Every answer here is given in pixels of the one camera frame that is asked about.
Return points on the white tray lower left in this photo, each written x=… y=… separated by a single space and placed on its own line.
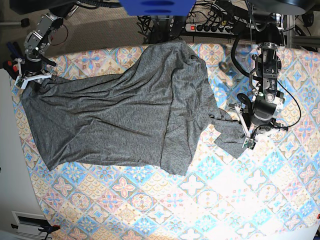
x=28 y=224

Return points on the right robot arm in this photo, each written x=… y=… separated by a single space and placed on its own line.
x=38 y=40

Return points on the black orange clamp lower left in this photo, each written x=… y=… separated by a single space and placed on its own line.
x=48 y=229

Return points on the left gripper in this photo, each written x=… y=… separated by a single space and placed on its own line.
x=258 y=118

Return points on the grey t-shirt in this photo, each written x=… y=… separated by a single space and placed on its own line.
x=152 y=114

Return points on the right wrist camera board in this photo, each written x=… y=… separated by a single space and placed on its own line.
x=21 y=83

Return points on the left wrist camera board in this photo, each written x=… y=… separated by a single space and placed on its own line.
x=249 y=143

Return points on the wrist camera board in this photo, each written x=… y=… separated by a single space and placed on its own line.
x=21 y=83
x=249 y=143

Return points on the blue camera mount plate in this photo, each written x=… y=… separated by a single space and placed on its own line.
x=157 y=7

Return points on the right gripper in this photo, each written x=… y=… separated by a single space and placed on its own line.
x=34 y=71

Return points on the white power strip red switch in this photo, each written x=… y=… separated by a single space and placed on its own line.
x=207 y=28

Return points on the patterned tile tablecloth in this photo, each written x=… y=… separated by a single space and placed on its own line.
x=268 y=191

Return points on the red black clamp upper left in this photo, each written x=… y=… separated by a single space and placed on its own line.
x=12 y=69

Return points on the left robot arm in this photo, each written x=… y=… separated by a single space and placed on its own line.
x=266 y=18

